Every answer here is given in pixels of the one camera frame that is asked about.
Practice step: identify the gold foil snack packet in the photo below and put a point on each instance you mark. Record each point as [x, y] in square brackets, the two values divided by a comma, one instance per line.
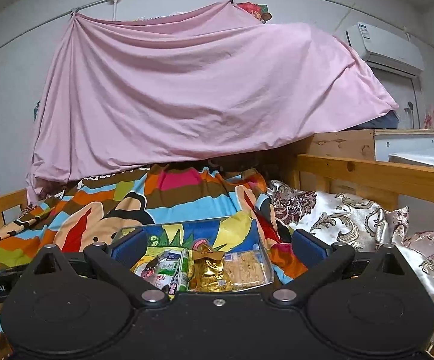
[208, 273]

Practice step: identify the green stick snack packet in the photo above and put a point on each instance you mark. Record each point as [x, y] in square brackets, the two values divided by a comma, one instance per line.
[182, 282]

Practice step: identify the red wall decoration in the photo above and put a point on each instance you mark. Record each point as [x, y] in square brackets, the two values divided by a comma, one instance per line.
[259, 11]

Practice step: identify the wooden cabinet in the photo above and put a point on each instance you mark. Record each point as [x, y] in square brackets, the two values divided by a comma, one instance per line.
[367, 144]

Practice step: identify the small red candy packet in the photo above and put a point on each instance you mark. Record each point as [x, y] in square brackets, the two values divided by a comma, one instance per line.
[147, 271]

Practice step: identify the wooden bed rail right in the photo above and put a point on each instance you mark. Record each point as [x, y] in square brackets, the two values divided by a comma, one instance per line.
[381, 182]

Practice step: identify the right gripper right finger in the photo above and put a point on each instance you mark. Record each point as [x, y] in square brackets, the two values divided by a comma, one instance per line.
[325, 264]

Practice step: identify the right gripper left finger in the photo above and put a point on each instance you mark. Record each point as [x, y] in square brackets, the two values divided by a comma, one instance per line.
[112, 264]

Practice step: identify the rice crisp cake packet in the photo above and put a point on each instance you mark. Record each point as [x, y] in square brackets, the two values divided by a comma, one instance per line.
[245, 269]

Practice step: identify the pink hanging sheet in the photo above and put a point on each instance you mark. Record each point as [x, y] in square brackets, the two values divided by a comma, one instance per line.
[204, 84]

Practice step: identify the floral satin pillow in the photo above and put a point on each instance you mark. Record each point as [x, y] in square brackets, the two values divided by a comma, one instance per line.
[356, 221]

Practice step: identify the orange pickled snack pouch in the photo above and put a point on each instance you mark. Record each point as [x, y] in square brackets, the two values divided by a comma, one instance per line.
[202, 246]

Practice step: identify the colourful monkey blanket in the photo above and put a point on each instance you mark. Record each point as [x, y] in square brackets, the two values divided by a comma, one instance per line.
[189, 205]

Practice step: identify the white green tofu snack packet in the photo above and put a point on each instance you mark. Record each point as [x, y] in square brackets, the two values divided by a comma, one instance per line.
[167, 270]

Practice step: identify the white air conditioner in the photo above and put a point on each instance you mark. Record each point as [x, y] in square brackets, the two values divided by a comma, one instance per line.
[385, 51]

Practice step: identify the metal tray with dinosaur drawing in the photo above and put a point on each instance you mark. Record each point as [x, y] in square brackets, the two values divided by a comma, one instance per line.
[236, 233]

